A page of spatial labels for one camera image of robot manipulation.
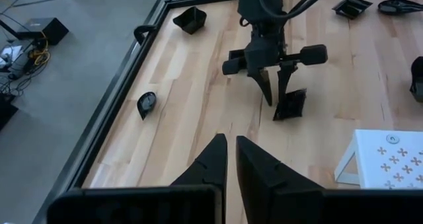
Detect black flat-rimmed square plate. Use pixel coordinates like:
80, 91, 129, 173
331, 0, 373, 20

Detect black floor case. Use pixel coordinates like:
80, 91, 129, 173
0, 94, 19, 132

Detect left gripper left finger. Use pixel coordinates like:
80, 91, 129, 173
46, 133, 229, 224

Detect black wavy square mini plate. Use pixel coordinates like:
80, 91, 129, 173
408, 55, 423, 103

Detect black teardrop mini plate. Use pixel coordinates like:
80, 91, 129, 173
377, 0, 423, 16
136, 91, 157, 121

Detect white floor device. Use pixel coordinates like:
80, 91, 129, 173
0, 44, 23, 69

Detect tangled black floor cables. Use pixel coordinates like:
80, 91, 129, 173
0, 65, 37, 98

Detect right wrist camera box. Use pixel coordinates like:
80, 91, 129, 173
244, 35, 282, 75

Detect black floor box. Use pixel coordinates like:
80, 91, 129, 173
15, 17, 70, 47

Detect black frame clamp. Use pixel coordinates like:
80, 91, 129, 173
133, 24, 159, 46

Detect yellow coiled cable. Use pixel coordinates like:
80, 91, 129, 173
28, 30, 52, 67

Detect small black square mini plate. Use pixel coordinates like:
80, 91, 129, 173
272, 88, 308, 122

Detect white perforated metal shelf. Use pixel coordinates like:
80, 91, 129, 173
333, 128, 423, 190

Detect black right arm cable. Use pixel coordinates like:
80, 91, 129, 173
256, 0, 333, 22

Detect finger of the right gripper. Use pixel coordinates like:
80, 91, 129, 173
276, 44, 328, 102
221, 56, 274, 107

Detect black deep square mini bowl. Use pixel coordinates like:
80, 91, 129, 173
172, 5, 208, 36

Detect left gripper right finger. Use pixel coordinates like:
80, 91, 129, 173
235, 135, 423, 224

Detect black aluminium table frame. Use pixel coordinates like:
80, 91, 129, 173
31, 0, 320, 224

